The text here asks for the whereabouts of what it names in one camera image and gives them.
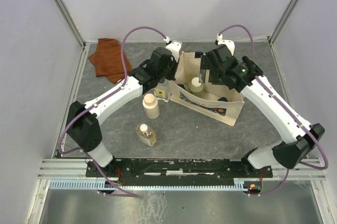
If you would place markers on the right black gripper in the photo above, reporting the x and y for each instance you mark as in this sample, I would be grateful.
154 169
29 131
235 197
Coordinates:
205 65

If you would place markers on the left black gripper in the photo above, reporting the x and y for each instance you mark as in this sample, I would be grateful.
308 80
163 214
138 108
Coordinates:
175 64

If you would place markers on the pale green lotion bottle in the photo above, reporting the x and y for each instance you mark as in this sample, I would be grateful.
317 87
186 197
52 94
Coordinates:
195 87

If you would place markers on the cream canvas tote bag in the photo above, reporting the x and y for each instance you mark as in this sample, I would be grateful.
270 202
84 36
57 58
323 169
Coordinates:
215 101

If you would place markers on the amber liquid clear bottle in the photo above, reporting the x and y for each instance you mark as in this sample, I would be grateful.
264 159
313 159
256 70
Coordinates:
146 134

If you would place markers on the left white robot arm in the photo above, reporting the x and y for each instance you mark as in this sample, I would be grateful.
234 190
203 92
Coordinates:
84 120

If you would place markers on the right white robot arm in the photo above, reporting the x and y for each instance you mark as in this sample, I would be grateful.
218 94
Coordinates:
298 136

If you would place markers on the square perfume bottle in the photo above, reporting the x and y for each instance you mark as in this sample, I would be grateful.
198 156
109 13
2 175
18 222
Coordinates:
162 90

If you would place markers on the beige pump bottle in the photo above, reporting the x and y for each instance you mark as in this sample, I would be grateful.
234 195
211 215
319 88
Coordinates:
150 105

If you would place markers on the brown folded towel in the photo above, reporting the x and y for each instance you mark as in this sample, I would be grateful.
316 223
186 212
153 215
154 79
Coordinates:
107 60

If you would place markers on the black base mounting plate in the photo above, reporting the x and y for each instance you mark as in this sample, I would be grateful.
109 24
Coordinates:
181 171

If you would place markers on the small circuit board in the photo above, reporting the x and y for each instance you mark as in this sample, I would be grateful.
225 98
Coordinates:
254 188

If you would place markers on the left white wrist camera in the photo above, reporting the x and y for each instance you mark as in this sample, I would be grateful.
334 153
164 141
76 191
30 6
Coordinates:
173 46

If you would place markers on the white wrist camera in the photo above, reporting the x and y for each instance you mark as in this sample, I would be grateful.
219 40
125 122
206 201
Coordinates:
173 46
229 43

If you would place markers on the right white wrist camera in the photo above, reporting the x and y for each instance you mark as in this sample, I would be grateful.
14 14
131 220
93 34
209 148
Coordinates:
229 43

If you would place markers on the blue slotted cable duct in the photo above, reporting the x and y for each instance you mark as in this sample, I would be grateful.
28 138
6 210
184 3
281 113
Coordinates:
103 185

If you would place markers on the aluminium frame rail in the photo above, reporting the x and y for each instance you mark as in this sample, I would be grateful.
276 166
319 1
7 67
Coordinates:
64 168

